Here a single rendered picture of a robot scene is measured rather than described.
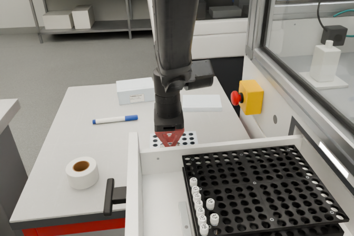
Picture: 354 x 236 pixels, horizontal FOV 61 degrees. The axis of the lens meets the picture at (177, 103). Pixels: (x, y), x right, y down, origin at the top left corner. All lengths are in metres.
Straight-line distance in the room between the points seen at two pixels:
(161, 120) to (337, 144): 0.34
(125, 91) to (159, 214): 0.54
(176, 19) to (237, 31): 0.88
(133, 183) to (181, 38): 0.23
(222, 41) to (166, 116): 0.65
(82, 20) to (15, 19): 1.15
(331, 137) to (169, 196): 0.30
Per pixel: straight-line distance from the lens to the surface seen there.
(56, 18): 4.47
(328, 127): 0.55
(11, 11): 5.07
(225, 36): 1.25
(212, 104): 0.98
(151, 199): 0.58
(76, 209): 0.71
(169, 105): 0.65
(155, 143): 0.77
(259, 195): 0.51
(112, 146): 0.84
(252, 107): 0.80
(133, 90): 1.01
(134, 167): 0.51
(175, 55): 0.48
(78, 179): 0.72
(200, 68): 0.63
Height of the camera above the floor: 1.27
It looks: 30 degrees down
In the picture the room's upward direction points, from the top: 2 degrees counter-clockwise
